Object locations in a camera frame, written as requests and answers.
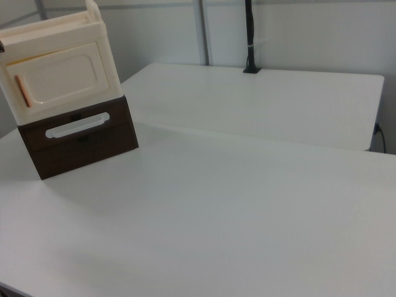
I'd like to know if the cream plastic cabinet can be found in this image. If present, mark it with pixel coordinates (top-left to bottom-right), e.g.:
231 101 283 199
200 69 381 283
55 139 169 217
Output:
0 0 126 126

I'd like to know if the black power cable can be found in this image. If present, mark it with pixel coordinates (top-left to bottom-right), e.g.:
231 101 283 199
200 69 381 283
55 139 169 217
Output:
374 122 388 154

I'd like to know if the orange door handle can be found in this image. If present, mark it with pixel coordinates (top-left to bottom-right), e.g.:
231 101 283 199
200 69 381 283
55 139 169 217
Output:
14 74 33 110

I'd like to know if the black clamp pole with zip tie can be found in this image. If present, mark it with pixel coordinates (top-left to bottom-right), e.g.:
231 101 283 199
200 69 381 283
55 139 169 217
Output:
243 0 262 75

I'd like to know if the cream cabinet door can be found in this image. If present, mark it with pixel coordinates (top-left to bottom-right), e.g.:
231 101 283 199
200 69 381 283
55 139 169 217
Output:
0 41 114 121

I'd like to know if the white drawer handle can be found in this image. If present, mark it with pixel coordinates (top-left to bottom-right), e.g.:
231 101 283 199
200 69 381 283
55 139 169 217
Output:
45 112 111 139

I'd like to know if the dark brown wooden drawer box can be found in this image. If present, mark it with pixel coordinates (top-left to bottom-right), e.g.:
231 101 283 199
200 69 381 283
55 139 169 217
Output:
17 95 140 181

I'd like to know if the grey partition frame post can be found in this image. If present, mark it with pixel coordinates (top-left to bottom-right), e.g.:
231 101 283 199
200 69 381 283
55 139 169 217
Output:
192 0 215 66

